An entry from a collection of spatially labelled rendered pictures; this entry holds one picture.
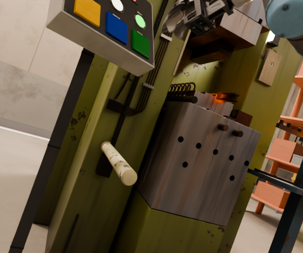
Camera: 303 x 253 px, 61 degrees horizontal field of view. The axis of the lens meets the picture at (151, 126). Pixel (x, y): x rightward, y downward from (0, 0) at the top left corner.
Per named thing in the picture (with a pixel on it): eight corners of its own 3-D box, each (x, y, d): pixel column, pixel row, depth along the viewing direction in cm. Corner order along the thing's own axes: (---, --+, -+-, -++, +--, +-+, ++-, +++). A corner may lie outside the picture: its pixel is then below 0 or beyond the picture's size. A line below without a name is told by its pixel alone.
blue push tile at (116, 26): (127, 43, 76) (127, 23, 78) (107, 31, 71) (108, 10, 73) (123, 46, 77) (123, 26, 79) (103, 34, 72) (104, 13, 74)
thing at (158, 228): (190, 326, 113) (226, 227, 113) (109, 320, 101) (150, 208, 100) (151, 252, 166) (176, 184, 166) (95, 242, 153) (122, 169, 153)
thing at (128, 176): (135, 189, 71) (141, 171, 71) (117, 184, 69) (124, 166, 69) (110, 154, 112) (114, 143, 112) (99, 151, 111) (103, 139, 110)
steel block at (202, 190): (226, 227, 113) (261, 132, 113) (150, 208, 100) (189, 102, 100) (176, 184, 166) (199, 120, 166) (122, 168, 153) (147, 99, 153)
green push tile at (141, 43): (150, 58, 83) (149, 39, 85) (133, 47, 78) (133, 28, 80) (146, 60, 84) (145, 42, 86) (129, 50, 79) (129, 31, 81)
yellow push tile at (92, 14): (99, 26, 69) (101, 5, 71) (75, 11, 64) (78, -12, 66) (95, 29, 70) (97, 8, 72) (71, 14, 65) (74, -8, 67)
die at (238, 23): (255, 45, 114) (263, 25, 114) (219, 25, 107) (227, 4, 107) (206, 58, 153) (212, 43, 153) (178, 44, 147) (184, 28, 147)
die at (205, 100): (228, 120, 114) (234, 102, 114) (190, 104, 107) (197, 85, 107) (186, 114, 153) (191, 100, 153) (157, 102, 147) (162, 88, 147)
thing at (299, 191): (366, 218, 106) (367, 213, 106) (296, 193, 95) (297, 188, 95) (305, 192, 135) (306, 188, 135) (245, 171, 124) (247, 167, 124)
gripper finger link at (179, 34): (162, 43, 74) (189, 27, 69) (162, 27, 76) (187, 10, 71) (169, 48, 77) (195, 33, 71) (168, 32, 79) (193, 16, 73)
